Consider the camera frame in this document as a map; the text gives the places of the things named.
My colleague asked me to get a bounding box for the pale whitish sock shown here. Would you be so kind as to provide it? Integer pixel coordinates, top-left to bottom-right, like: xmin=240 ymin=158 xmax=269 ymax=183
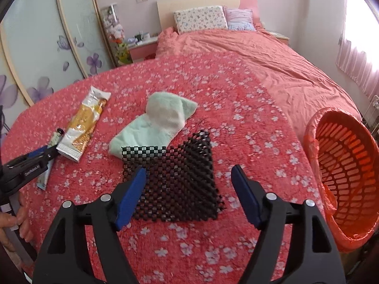
xmin=146 ymin=92 xmax=188 ymax=135

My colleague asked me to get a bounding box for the white wire rack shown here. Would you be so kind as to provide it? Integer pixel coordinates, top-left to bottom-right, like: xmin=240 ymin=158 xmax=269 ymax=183
xmin=363 ymin=95 xmax=379 ymax=137

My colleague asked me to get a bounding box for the light blue tube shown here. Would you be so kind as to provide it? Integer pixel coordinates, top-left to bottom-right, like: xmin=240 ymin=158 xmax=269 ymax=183
xmin=36 ymin=128 xmax=65 ymax=190

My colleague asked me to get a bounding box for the mint green sock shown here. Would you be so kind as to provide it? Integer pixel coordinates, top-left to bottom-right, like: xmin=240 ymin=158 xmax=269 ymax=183
xmin=109 ymin=92 xmax=198 ymax=158

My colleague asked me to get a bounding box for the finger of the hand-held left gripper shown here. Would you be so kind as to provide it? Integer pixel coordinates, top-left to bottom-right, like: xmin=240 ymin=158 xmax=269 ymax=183
xmin=18 ymin=146 xmax=51 ymax=161
xmin=36 ymin=147 xmax=62 ymax=166

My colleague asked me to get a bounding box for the black mesh mat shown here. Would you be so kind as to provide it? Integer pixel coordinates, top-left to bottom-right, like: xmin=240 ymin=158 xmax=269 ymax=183
xmin=121 ymin=129 xmax=226 ymax=222

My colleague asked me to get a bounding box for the beige and pink headboard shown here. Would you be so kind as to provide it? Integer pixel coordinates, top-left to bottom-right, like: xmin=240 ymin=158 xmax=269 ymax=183
xmin=156 ymin=0 xmax=262 ymax=35

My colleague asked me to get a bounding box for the orange plastic basket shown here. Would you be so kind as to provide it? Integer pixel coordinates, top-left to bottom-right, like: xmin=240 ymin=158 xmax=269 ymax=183
xmin=304 ymin=108 xmax=379 ymax=252
xmin=303 ymin=107 xmax=379 ymax=254

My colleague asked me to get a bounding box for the purple flower sliding wardrobe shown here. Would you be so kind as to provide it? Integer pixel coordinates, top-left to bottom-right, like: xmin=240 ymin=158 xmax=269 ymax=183
xmin=0 ymin=0 xmax=118 ymax=142

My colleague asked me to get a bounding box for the person's left hand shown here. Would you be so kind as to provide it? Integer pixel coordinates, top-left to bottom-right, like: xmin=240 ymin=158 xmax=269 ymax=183
xmin=0 ymin=196 xmax=35 ymax=253

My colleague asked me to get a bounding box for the striped pink pillow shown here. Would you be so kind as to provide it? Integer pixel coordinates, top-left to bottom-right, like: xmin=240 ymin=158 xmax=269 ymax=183
xmin=223 ymin=8 xmax=256 ymax=32

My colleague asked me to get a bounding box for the orange and white snack wrapper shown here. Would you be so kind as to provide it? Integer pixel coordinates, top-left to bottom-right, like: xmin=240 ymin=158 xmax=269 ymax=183
xmin=56 ymin=86 xmax=112 ymax=163

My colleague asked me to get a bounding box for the clear plush toy tube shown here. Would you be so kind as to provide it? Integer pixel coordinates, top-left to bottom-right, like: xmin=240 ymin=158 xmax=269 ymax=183
xmin=100 ymin=4 xmax=132 ymax=66

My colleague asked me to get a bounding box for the pink and white nightstand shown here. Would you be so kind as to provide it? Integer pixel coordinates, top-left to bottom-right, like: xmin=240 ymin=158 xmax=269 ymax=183
xmin=127 ymin=35 xmax=159 ymax=63

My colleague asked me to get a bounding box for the book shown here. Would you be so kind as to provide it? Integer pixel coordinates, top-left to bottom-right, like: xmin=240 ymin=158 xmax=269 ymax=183
xmin=265 ymin=30 xmax=290 ymax=41

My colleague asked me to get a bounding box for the red floral bedspread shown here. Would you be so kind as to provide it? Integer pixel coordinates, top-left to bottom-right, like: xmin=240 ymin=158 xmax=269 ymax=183
xmin=1 ymin=50 xmax=341 ymax=284

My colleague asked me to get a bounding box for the pink duvet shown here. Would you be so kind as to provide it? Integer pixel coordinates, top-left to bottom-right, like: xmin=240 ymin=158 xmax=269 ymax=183
xmin=155 ymin=22 xmax=363 ymax=119

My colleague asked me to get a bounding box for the floral print pillow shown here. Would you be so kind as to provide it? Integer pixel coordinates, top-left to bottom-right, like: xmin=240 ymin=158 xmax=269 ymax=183
xmin=173 ymin=5 xmax=228 ymax=34

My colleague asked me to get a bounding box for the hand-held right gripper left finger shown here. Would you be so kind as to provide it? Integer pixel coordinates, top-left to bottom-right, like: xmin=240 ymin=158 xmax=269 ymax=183
xmin=32 ymin=167 xmax=148 ymax=284

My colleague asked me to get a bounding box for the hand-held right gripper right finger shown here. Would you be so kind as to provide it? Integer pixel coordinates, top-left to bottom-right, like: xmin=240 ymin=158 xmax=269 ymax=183
xmin=231 ymin=164 xmax=347 ymax=284

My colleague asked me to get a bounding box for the pink curtain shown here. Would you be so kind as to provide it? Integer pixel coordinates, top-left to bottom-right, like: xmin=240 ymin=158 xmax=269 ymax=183
xmin=334 ymin=21 xmax=379 ymax=99

